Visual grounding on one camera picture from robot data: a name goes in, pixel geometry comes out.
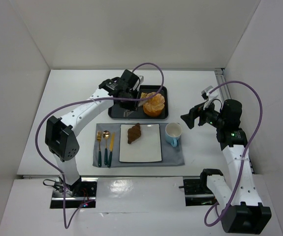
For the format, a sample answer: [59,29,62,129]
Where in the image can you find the purple cable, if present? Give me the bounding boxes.
[36,62,165,229]
[204,81,265,228]

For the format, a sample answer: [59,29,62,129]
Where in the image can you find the gold spoon green handle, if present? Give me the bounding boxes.
[102,130,110,166]

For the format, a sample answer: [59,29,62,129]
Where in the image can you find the black baking tray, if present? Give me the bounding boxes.
[108,86,168,120]

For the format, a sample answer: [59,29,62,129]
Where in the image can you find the silver metal tongs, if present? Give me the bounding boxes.
[124,92,155,118]

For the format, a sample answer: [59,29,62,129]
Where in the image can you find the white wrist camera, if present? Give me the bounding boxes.
[201,86,219,110]
[136,75,144,90]

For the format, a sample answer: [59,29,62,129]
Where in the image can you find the aluminium frame post right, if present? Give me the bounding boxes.
[215,68,231,101]

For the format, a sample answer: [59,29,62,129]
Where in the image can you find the white square plate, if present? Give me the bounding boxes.
[119,124,162,163]

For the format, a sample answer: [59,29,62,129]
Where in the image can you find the brown chocolate croissant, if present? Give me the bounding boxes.
[127,123,141,144]

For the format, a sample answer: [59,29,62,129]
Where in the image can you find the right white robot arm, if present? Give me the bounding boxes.
[181,99,272,235]

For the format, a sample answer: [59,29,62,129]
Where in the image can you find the sliced loaf cake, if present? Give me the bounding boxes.
[140,92,148,98]

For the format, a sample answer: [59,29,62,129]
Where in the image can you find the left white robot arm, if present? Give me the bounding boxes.
[45,70,144,195]

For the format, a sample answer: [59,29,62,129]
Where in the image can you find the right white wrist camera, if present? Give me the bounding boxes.
[201,86,219,110]

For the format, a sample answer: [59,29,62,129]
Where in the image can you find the blue white mug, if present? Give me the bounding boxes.
[165,123,182,148]

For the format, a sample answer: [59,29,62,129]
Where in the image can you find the grey cloth placemat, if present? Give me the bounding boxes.
[96,123,185,168]

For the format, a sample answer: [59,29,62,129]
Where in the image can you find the large sugared round bread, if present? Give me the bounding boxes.
[143,93,165,118]

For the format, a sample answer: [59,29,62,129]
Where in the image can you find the gold fork green handle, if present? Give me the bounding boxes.
[96,131,102,167]

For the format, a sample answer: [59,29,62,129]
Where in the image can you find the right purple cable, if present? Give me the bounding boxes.
[204,81,265,228]

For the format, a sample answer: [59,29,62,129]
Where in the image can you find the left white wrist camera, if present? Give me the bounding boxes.
[136,75,144,90]

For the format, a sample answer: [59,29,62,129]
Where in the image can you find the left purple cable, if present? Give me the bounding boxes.
[36,62,165,229]

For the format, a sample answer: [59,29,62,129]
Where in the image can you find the gold knife green handle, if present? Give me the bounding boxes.
[107,132,115,168]

